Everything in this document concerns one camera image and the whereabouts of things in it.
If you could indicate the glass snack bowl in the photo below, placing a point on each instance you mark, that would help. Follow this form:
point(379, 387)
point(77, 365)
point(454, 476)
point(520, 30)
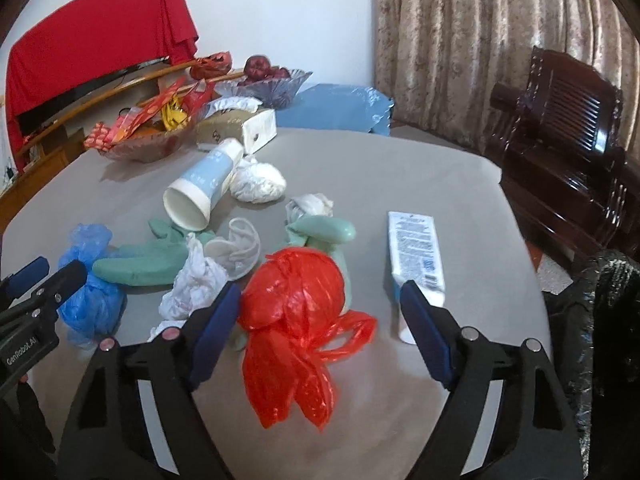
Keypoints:
point(145, 147)

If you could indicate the gold tissue box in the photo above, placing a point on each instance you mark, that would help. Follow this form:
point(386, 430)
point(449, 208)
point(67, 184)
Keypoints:
point(225, 130)

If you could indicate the blue white tissue pack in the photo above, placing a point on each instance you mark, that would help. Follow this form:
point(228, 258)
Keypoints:
point(200, 180)

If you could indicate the green rubber glove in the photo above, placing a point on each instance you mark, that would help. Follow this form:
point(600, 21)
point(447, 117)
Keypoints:
point(325, 230)
point(140, 265)

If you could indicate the large light blue package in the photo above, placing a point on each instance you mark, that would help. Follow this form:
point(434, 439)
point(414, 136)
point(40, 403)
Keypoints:
point(340, 110)

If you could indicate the white squeeze tube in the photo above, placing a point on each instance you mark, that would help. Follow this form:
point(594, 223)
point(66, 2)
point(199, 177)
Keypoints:
point(415, 250)

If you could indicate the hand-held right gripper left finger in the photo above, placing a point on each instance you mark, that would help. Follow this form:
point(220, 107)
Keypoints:
point(215, 330)

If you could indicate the yellow snack packet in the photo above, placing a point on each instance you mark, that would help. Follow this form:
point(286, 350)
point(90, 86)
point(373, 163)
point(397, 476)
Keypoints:
point(172, 116)

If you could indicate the red plastic bag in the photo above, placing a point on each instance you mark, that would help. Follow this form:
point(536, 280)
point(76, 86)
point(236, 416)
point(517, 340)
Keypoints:
point(290, 300)

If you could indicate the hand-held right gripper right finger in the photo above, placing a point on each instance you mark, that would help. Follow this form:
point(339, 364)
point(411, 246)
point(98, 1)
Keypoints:
point(425, 330)

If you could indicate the red apple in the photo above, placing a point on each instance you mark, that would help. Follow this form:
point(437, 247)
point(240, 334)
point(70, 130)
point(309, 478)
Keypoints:
point(255, 66)
point(280, 73)

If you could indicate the blue plastic bag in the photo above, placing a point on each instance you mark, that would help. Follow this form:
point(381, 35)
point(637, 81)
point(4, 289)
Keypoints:
point(90, 310)

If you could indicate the red cloth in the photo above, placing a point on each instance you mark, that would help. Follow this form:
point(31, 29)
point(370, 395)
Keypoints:
point(75, 45)

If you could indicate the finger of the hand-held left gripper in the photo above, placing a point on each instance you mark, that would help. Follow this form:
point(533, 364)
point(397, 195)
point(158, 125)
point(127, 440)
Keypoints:
point(67, 276)
point(27, 271)

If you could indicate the glass fruit bowl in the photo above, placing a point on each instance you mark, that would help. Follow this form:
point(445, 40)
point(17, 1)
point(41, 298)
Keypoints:
point(270, 90)

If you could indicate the white tissue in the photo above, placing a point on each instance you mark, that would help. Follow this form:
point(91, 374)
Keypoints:
point(192, 280)

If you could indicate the dark wooden chair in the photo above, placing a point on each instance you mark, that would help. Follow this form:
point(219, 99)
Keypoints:
point(550, 110)

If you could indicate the balled white plastic bag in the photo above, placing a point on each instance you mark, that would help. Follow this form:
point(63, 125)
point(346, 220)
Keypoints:
point(257, 182)

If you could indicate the black trash bag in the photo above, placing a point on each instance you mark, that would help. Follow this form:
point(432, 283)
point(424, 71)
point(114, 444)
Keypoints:
point(610, 335)

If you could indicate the wooden cabinet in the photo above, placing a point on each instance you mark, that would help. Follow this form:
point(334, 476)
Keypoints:
point(45, 160)

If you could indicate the beige patterned curtain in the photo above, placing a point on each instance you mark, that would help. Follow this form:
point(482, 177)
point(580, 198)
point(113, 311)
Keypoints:
point(475, 35)

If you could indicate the small white bag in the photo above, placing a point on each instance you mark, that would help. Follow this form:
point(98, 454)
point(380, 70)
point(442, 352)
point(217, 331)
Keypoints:
point(310, 205)

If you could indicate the red snack packet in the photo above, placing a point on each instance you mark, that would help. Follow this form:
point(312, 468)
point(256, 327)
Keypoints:
point(200, 92)
point(145, 107)
point(100, 137)

